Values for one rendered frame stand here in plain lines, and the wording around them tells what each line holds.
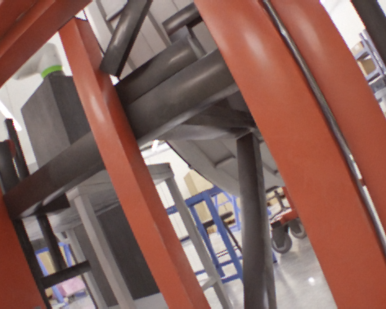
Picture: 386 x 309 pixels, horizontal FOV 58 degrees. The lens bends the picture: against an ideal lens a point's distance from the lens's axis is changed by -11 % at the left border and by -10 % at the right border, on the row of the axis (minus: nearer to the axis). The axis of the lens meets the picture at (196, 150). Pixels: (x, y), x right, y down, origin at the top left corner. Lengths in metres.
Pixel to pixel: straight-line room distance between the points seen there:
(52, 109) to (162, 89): 1.34
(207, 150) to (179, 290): 0.70
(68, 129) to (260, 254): 1.28
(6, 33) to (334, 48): 0.48
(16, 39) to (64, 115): 1.17
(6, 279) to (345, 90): 0.57
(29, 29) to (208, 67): 0.28
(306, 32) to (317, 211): 0.16
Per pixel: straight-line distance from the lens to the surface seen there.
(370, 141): 0.33
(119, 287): 0.86
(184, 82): 0.46
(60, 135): 1.75
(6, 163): 0.76
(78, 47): 0.52
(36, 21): 0.58
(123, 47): 0.48
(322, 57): 0.34
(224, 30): 0.35
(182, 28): 0.79
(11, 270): 0.68
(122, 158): 0.46
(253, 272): 0.59
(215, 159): 1.13
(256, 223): 0.64
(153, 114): 0.48
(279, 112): 0.32
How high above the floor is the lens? 0.50
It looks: 9 degrees up
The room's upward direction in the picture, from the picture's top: 24 degrees counter-clockwise
